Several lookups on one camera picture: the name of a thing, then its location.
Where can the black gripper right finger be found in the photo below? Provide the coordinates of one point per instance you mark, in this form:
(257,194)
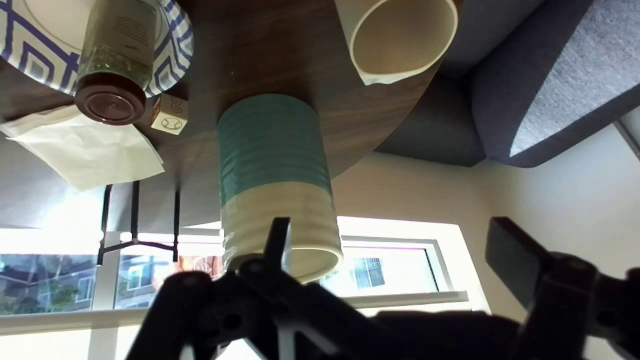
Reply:
(566,301)

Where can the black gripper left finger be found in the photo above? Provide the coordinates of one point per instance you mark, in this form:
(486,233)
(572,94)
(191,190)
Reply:
(220,313)

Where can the white mug cup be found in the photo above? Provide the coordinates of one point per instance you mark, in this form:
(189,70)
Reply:
(400,40)

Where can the teal and white ribbed container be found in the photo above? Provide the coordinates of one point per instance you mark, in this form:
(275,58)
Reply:
(273,166)

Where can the small white cube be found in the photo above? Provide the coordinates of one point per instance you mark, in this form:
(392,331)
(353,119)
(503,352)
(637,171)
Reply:
(169,121)

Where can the white paper napkin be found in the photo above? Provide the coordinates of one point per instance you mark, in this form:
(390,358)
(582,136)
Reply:
(80,150)

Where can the round dark wooden table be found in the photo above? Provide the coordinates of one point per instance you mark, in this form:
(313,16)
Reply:
(281,46)

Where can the glass jar with brown lid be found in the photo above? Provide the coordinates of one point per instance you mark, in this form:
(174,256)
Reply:
(115,53)

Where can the blue patterned paper plate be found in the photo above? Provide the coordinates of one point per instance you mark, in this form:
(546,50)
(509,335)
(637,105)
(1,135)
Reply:
(27,40)

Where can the black thin metal frame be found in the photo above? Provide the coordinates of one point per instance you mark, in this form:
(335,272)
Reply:
(134,243)

